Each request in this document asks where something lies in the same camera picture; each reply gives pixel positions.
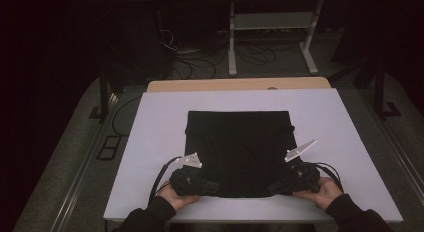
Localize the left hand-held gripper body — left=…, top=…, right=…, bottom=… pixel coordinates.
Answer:
left=169, top=152, right=203, bottom=197

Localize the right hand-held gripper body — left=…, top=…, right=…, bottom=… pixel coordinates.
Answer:
left=284, top=139, right=321, bottom=195

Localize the black tank top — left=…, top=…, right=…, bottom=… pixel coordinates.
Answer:
left=184, top=110, right=296, bottom=199

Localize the person's left hand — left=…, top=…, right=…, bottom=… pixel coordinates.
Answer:
left=156, top=181, right=201, bottom=211

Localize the person's right hand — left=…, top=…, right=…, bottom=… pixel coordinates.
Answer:
left=293, top=176, right=344, bottom=211

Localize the white table mat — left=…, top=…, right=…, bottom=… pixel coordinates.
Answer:
left=103, top=88, right=404, bottom=224

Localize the black metal stand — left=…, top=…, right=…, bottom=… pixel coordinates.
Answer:
left=88, top=63, right=126, bottom=123
left=328, top=56, right=403, bottom=120

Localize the left hand-held gripper cable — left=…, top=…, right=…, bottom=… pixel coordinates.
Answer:
left=148, top=156, right=183, bottom=205

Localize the hand-held gripper cable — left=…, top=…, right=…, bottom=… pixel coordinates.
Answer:
left=313, top=161, right=344, bottom=193
left=148, top=156, right=183, bottom=205

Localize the right hand-held gripper cable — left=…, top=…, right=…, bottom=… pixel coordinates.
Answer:
left=313, top=161, right=344, bottom=193

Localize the black floor socket frame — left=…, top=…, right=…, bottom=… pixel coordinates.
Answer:
left=96, top=135, right=123, bottom=161

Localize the black floor cable loop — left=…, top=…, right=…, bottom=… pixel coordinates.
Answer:
left=111, top=95, right=143, bottom=138

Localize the metal floor rail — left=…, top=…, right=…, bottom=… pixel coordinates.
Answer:
left=358, top=88, right=424, bottom=196
left=49, top=91, right=119, bottom=232

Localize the black floor cable bundle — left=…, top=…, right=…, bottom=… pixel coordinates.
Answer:
left=171, top=41, right=278, bottom=80

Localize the white metal desk frame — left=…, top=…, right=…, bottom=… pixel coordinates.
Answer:
left=227, top=0, right=325, bottom=77

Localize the white thin cable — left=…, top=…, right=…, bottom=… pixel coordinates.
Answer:
left=158, top=28, right=178, bottom=52

